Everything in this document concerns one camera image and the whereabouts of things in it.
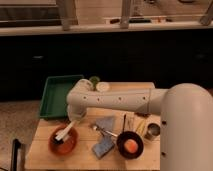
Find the green cup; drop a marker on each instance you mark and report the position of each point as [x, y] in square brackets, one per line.
[94, 80]

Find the metal spoon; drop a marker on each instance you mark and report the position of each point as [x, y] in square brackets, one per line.
[97, 128]

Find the metal can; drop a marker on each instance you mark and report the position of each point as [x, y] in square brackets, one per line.
[153, 130]

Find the black frying pan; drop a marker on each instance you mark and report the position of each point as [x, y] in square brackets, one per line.
[123, 137]

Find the white handled black brush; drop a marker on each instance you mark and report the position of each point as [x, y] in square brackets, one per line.
[63, 134]

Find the green plastic tray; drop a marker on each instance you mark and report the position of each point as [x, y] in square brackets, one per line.
[53, 103]

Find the black chair frame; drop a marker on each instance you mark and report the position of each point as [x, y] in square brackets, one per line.
[17, 156]

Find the orange ball in pan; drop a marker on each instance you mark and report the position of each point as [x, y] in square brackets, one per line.
[131, 146]

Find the blue cloth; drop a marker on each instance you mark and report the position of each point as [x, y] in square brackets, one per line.
[106, 143]

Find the brown pine cone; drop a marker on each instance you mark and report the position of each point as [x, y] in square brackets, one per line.
[142, 115]

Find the red bowl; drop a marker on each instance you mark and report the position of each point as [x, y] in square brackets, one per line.
[68, 144]

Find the white round lid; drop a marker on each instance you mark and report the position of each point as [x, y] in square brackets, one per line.
[102, 87]

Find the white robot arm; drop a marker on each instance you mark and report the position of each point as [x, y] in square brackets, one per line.
[186, 111]

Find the yellow wooden stick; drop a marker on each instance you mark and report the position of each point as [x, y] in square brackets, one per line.
[141, 126]

